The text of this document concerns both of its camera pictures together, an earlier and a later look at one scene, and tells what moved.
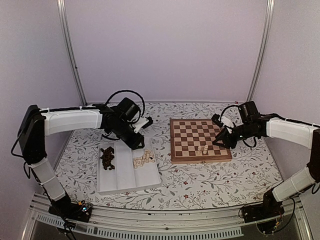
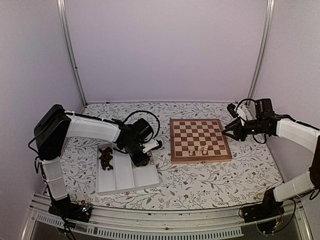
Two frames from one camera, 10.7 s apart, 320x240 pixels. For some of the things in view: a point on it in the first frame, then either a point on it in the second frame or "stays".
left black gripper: (134, 143) to (140, 162)
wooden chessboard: (191, 142) stays
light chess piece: (205, 149) stays
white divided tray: (121, 168) stays
